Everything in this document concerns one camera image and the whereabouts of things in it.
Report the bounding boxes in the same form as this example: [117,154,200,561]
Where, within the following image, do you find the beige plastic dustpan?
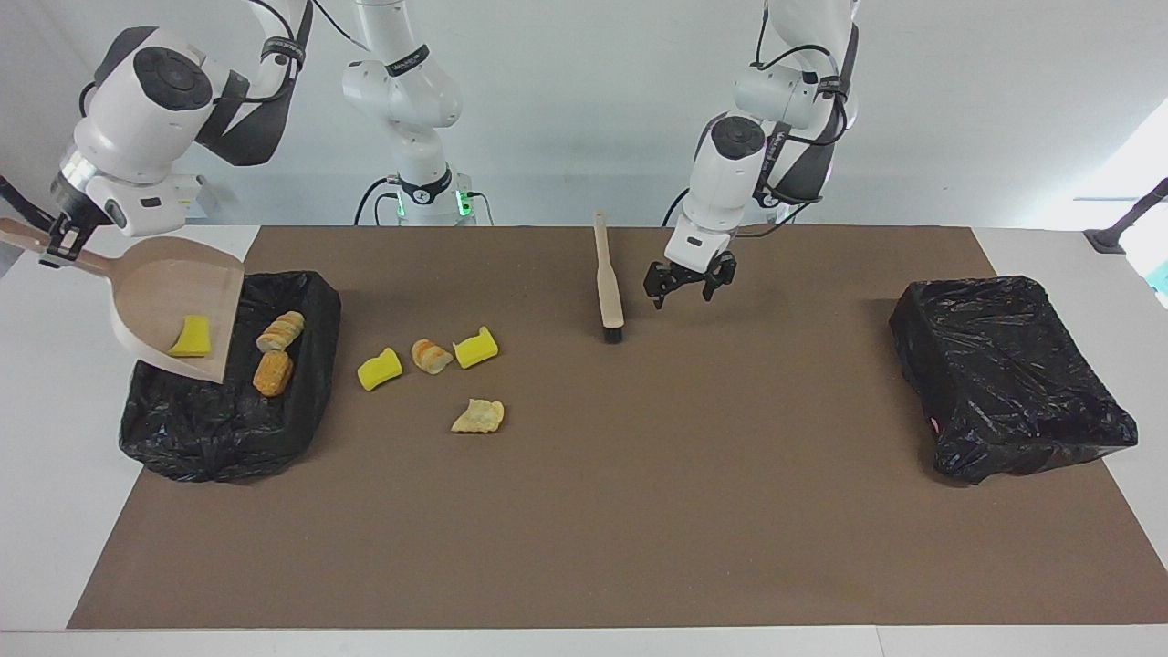
[0,217,247,385]

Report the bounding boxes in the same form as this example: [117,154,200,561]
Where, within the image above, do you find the orange striped croissant piece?
[411,339,454,375]

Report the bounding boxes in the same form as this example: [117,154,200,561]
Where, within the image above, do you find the brown table mat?
[67,225,1168,631]

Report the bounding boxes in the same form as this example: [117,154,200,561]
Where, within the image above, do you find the white boxes with yellow labels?
[182,175,218,220]

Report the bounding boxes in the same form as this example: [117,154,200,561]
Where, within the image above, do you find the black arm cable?
[239,0,375,101]
[753,0,860,240]

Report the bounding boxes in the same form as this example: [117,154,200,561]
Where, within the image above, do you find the black right base cable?
[354,176,402,226]

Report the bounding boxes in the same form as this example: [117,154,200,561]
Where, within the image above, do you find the yellow sponge piece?
[356,347,403,392]
[168,315,214,358]
[453,326,500,370]

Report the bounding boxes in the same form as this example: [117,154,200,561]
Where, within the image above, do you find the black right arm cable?
[239,0,375,101]

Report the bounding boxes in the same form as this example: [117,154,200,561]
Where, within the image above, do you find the black bag lined bin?
[119,270,342,485]
[890,276,1140,486]

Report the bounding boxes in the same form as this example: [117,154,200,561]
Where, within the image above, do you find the brown textured cylinder piece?
[252,350,295,398]

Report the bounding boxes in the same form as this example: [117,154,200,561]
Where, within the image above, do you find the black camera stand leg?
[0,173,56,234]
[1084,178,1168,255]

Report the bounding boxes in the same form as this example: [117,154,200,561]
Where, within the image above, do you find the beige bread chunk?
[450,398,506,434]
[255,310,307,355]

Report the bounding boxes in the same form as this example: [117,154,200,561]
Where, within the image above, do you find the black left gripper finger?
[642,263,681,310]
[701,255,738,303]

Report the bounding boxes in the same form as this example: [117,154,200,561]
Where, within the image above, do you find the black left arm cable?
[753,0,860,240]

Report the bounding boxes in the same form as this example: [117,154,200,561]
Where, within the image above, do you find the beige hand brush black bristles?
[593,211,626,345]

